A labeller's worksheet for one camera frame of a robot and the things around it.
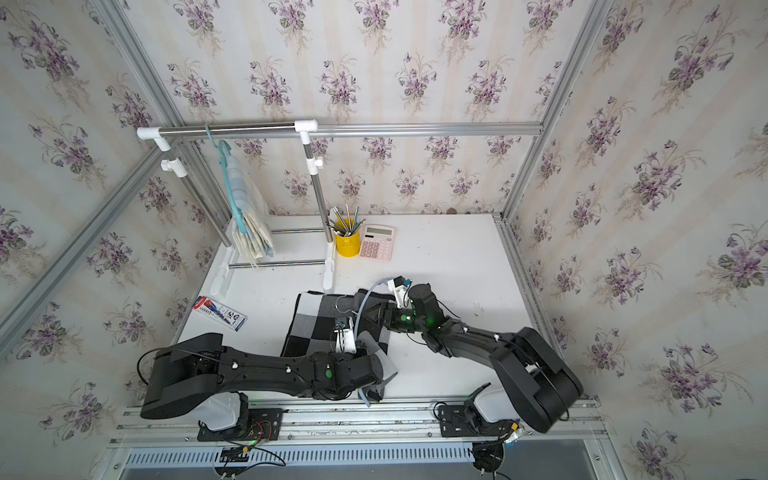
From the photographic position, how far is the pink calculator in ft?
3.58

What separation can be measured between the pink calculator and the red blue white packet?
449 mm

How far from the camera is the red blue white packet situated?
3.02 feet
